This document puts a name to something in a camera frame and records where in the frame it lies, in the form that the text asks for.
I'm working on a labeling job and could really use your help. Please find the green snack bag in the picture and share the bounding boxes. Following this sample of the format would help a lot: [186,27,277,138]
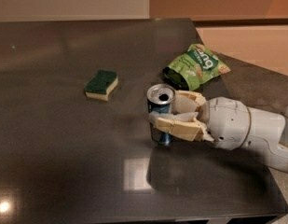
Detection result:
[163,44,231,91]

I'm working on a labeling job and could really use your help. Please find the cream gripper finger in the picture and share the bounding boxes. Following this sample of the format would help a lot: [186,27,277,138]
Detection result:
[172,91,206,113]
[148,111,214,142]

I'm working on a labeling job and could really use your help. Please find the green yellow sponge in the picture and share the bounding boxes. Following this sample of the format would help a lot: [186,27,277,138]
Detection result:
[85,70,118,101]

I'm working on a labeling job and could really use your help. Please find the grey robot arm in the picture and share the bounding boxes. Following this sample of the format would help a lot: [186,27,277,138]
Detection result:
[148,88,288,174]

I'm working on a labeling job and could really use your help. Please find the silver blue redbull can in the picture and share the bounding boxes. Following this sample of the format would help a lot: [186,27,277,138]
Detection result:
[147,84,175,147]

